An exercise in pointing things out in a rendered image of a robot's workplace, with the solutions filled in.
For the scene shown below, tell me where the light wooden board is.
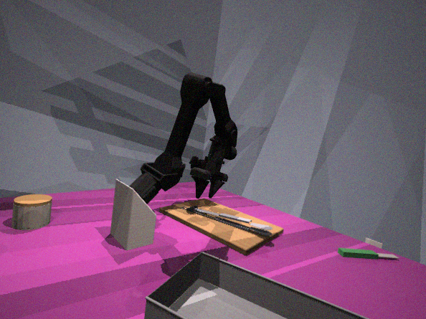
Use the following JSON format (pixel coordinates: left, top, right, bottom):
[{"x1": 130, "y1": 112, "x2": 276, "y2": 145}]
[{"x1": 159, "y1": 199, "x2": 283, "y2": 255}]

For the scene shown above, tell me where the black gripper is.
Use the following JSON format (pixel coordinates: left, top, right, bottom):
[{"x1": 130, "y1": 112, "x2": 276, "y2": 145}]
[{"x1": 190, "y1": 154, "x2": 228, "y2": 199}]

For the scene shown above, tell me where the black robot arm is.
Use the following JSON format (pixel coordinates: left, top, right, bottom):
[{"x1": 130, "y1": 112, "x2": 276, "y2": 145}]
[{"x1": 130, "y1": 72, "x2": 237, "y2": 204}]

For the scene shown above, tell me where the grey oval container with orange lid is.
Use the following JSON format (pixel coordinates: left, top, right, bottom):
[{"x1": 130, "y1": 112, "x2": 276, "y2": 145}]
[{"x1": 12, "y1": 194, "x2": 52, "y2": 230}]

